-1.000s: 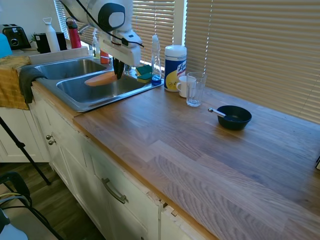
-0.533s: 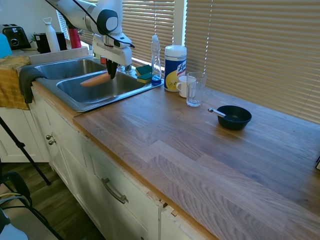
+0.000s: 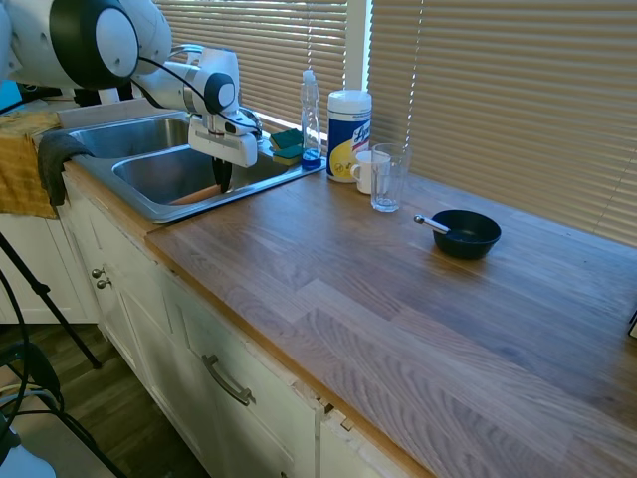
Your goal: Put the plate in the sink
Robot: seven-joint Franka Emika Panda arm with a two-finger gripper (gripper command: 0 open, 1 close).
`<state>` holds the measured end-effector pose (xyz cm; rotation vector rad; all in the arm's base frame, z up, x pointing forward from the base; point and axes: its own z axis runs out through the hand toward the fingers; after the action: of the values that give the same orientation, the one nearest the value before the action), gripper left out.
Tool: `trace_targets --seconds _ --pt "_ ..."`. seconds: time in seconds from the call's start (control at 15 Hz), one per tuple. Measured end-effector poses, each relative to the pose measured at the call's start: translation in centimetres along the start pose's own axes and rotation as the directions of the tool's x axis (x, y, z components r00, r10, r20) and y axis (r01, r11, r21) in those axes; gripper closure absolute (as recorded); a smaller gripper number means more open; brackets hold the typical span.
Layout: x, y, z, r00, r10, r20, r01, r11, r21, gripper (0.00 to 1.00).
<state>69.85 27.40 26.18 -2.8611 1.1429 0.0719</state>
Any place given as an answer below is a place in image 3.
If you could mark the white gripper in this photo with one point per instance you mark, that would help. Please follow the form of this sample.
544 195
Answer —
226 144

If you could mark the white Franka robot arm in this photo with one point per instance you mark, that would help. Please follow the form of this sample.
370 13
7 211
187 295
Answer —
89 45

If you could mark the stainless steel double sink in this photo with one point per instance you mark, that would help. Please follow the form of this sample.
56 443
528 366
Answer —
159 171

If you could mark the white mug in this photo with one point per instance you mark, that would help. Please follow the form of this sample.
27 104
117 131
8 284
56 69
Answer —
363 171

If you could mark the green and yellow sponge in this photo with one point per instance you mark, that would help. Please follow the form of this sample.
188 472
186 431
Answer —
286 139
287 156

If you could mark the clear dish soap bottle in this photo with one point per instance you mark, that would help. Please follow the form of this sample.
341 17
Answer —
310 124

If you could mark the narrow tan window blind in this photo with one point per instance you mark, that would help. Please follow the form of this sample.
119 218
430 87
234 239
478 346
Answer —
269 55

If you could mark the chrome faucet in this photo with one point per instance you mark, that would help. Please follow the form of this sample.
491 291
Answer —
188 49

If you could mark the Lysol wipes canister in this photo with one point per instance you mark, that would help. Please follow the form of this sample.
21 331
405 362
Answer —
348 134

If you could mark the round metal cabinet knob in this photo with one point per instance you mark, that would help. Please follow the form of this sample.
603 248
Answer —
103 284
97 272

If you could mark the clear drinking glass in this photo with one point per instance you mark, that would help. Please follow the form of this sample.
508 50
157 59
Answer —
390 184

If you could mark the gray dish cloth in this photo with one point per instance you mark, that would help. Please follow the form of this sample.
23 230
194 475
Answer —
52 159

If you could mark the yellow towel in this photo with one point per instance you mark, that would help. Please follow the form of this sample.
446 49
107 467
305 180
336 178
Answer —
20 159

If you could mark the black tripod leg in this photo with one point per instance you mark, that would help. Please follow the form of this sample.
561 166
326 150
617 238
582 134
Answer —
50 304

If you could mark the metal spoon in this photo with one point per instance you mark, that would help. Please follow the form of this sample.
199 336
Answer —
432 224

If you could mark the dark blue bowl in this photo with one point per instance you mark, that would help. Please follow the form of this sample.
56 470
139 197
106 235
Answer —
465 239

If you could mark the wide tan window blind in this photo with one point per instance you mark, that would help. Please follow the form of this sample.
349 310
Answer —
522 99

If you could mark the dark framed object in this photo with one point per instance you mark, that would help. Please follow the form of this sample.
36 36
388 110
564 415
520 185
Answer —
633 326

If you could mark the white window frame post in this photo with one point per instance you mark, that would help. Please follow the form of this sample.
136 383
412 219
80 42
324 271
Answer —
359 45

